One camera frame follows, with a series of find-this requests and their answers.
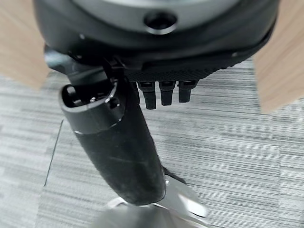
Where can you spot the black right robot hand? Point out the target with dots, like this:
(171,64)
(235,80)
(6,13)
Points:
(133,147)

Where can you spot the light wooden cabinet panel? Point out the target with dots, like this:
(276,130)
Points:
(281,59)
(20,40)

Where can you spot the silver robot leg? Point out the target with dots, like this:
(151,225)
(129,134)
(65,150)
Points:
(180,204)

